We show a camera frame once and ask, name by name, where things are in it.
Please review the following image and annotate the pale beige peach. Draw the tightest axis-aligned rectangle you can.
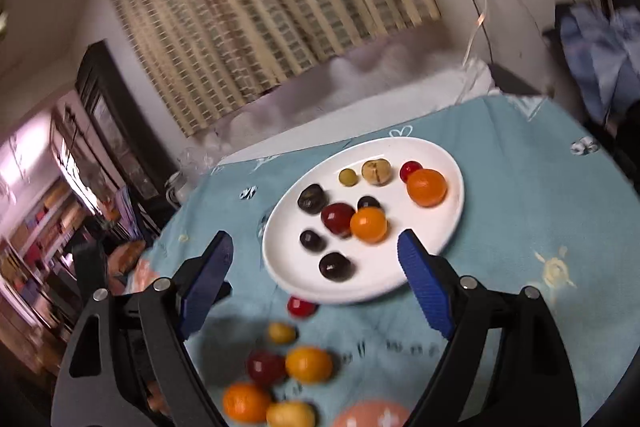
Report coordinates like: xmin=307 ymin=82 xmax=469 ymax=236
xmin=361 ymin=159 xmax=392 ymax=186

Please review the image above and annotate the small yellow fruit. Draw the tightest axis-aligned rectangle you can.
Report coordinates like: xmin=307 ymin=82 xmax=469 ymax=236
xmin=266 ymin=322 xmax=297 ymax=345

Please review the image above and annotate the cluttered bookshelf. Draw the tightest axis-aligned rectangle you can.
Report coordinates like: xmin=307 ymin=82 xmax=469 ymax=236
xmin=0 ymin=177 xmax=101 ymax=358

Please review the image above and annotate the large orange mandarin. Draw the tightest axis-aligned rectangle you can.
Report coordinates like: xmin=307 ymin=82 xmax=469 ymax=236
xmin=406 ymin=168 xmax=447 ymax=208

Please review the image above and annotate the striped beige curtain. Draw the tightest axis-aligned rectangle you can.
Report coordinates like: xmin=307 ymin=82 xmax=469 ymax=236
xmin=102 ymin=0 xmax=441 ymax=138

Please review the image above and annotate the dark framed picture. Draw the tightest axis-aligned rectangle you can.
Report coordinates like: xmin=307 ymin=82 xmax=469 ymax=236
xmin=75 ymin=39 xmax=178 ymax=208

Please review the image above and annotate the dark purple plum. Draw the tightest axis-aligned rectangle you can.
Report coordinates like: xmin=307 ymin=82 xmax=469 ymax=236
xmin=319 ymin=252 xmax=353 ymax=282

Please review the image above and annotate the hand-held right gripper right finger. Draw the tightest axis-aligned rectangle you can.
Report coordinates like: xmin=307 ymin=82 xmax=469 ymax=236
xmin=397 ymin=229 xmax=583 ymax=427

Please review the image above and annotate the large red apple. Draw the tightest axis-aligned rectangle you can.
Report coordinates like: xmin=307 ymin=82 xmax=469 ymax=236
xmin=321 ymin=202 xmax=357 ymax=238

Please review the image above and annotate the teal printed blanket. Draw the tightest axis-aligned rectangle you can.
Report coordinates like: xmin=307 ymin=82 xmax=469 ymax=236
xmin=107 ymin=94 xmax=640 ymax=427

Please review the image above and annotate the white oval plate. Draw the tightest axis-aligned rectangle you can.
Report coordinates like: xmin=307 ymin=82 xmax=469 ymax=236
xmin=261 ymin=138 xmax=466 ymax=305

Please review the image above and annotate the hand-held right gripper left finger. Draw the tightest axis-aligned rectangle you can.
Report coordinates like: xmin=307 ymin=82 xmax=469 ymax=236
xmin=50 ymin=231 xmax=235 ymax=427

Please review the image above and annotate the pile of blue clothes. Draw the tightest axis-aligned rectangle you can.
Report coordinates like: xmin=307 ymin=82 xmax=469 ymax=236
xmin=557 ymin=2 xmax=640 ymax=122

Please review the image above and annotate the white power cable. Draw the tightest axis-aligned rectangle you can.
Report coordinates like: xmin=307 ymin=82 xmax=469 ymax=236
xmin=462 ymin=0 xmax=488 ymax=65

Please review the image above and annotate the small orange tangerine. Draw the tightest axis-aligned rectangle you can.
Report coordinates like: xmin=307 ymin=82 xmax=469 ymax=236
xmin=350 ymin=207 xmax=389 ymax=244

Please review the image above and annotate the small red fruit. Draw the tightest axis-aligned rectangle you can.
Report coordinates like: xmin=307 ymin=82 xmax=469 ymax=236
xmin=286 ymin=296 xmax=316 ymax=319

